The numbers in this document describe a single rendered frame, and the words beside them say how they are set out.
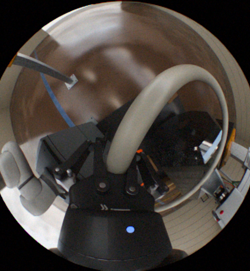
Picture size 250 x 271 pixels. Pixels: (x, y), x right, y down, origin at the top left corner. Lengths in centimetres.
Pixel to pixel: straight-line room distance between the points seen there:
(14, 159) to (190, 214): 596
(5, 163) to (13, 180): 7
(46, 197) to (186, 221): 573
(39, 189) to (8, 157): 21
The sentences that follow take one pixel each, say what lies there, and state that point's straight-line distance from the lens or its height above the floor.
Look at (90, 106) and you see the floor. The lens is 111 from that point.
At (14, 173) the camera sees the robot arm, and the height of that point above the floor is 101.
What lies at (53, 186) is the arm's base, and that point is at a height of 87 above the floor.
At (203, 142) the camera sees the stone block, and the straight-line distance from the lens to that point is 59.
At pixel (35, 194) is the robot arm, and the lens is 48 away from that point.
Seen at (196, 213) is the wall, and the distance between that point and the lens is 574.
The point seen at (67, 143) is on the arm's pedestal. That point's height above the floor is 64.
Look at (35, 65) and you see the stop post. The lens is 100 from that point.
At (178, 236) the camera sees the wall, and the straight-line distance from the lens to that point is 590.
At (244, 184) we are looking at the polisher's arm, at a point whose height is 135.
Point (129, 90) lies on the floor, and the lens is 108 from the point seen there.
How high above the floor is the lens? 102
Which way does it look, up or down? 74 degrees down
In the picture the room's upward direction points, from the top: 177 degrees clockwise
